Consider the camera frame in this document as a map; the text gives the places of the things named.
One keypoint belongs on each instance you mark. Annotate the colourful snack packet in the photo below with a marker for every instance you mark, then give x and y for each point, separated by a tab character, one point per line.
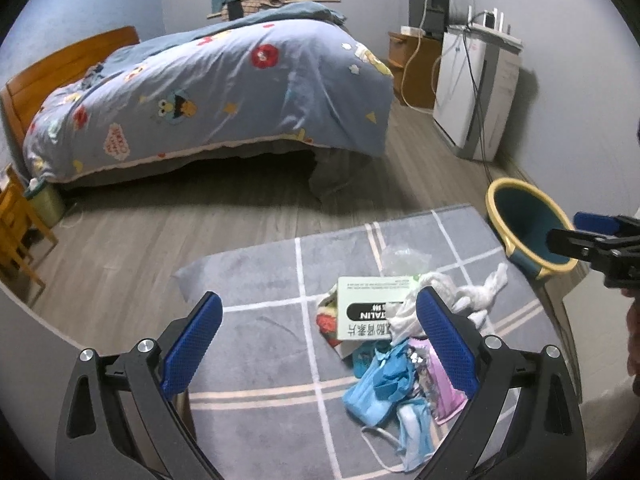
327	322

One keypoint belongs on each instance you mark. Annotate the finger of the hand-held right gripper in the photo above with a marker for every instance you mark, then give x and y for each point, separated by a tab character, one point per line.
595	221
570	241

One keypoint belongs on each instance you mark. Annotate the light blue face mask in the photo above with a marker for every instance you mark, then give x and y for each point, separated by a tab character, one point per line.
412	440

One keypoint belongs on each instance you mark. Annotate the green container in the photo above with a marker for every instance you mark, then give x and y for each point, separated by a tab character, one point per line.
47	205

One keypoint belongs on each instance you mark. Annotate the wooden bed headboard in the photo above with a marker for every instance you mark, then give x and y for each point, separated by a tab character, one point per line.
60	60

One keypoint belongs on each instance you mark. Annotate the white and green medicine box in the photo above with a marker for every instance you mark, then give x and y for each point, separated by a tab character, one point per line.
365	292

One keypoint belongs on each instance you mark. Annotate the teal bin with yellow rim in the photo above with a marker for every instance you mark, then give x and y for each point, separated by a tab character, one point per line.
530	230

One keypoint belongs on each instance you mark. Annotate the wooden cabinet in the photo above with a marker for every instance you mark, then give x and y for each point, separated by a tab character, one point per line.
420	75

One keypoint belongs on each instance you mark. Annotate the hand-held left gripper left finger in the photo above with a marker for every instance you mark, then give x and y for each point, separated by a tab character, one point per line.
192	345

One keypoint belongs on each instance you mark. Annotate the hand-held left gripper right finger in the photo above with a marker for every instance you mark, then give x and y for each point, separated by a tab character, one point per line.
447	340

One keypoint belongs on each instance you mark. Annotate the white sock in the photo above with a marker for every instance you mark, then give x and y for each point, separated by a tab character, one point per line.
475	292

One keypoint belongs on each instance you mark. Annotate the patterned woven bag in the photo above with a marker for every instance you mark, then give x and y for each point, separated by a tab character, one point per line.
265	2

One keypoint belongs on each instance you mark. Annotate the yellow wooden chair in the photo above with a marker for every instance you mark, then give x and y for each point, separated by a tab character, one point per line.
15	220

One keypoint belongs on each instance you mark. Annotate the grey checked rug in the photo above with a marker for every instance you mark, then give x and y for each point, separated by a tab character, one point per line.
260	350

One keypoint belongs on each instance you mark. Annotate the white router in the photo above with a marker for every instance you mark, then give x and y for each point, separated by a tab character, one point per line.
492	32

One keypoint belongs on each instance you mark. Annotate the white air purifier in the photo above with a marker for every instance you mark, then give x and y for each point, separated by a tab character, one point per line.
457	95

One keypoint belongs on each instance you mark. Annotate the clear plastic bag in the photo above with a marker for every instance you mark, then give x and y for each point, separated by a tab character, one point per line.
402	262

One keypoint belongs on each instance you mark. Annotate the black monitor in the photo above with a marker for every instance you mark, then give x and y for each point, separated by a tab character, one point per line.
417	5

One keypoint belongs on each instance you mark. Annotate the bed with blue cartoon duvet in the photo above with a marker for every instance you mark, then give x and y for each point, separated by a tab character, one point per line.
225	90

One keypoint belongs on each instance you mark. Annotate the grey bed sheet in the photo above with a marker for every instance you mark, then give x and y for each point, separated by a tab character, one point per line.
335	170

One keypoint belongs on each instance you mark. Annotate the pink face mask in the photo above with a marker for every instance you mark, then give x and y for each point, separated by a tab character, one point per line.
437	405

